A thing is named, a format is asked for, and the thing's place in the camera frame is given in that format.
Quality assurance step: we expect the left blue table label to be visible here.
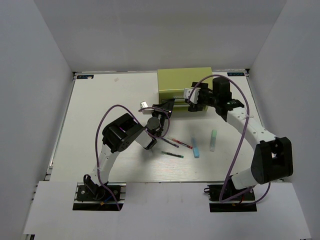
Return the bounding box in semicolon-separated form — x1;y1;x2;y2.
76;74;94;80

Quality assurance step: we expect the purple gel pen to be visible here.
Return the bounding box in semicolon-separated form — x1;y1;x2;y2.
160;137;179;148

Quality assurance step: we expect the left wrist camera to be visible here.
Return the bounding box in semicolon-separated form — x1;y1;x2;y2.
139;101;154;115

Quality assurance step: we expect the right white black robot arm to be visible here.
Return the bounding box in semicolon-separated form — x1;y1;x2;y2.
183;74;294;203

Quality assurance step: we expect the chest drawer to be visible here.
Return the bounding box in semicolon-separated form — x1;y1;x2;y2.
161;98;187;106

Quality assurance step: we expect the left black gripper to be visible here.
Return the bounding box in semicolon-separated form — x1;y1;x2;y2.
150;99;175;127

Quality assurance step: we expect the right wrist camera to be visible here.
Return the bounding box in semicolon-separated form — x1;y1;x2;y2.
183;88;200;104

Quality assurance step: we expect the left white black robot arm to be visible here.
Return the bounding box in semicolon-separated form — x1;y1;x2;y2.
83;98;175;200

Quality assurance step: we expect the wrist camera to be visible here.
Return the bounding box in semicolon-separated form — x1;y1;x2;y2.
183;88;200;104
139;101;154;115

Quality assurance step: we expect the green metal drawer chest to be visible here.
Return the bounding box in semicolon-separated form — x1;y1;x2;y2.
157;67;213;112

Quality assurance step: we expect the blue table label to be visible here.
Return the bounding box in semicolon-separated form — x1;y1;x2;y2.
227;72;245;77
76;74;94;80

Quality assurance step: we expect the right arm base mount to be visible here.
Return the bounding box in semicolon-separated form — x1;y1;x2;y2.
203;184;257;213

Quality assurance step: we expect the green cap highlighter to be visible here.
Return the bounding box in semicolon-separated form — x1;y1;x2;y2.
209;129;217;152

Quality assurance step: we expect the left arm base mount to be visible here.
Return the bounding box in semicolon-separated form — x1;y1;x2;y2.
72;183;126;212

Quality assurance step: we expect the green gel pen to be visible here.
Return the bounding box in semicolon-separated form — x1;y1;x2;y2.
161;151;184;159

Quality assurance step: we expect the blue highlighter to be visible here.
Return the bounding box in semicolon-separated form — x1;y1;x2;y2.
191;136;200;159

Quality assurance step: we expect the right blue table label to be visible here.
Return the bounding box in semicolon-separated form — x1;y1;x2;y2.
227;72;245;77

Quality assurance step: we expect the red gel pen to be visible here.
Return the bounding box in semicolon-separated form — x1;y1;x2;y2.
168;137;193;149

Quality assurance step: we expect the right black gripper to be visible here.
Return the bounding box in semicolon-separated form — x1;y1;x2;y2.
189;81;220;112

